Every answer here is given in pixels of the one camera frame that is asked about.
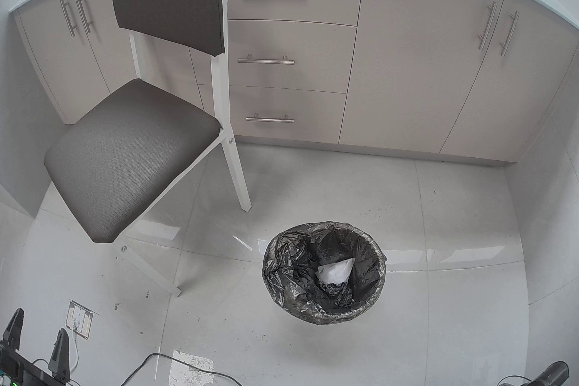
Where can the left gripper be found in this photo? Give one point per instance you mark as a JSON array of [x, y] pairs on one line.
[[31, 373]]

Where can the black plastic bag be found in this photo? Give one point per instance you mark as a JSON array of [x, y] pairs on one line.
[[280, 280]]

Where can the white paper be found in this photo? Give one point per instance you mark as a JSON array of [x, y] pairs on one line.
[[335, 271]]

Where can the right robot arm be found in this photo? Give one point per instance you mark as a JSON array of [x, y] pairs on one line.
[[552, 373]]

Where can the beige cabinet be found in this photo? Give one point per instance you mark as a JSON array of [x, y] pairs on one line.
[[407, 58]]

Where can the grey chair with white frame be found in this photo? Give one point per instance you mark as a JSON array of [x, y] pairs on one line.
[[135, 149]]

